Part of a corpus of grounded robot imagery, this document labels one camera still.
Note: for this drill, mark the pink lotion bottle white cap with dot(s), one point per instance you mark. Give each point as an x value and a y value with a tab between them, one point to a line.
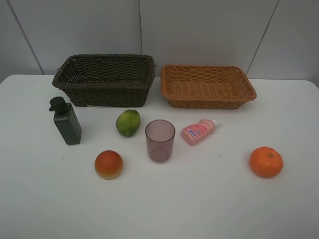
195	133

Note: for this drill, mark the dark green pump bottle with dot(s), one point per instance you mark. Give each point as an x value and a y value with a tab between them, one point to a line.
66	120

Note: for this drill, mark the purple translucent plastic cup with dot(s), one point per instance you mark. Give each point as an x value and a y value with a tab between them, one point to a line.
160	139

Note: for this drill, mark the dark brown wicker basket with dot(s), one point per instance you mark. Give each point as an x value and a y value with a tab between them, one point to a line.
106	80

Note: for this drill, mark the orange tangerine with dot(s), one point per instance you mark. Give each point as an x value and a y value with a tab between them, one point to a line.
266	162

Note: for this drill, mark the light orange wicker basket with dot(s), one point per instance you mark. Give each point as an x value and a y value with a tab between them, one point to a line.
205	87

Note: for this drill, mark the green lime fruit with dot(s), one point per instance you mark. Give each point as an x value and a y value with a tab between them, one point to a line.
128	123

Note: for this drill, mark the red orange round bun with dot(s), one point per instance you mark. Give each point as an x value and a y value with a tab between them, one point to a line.
109	164

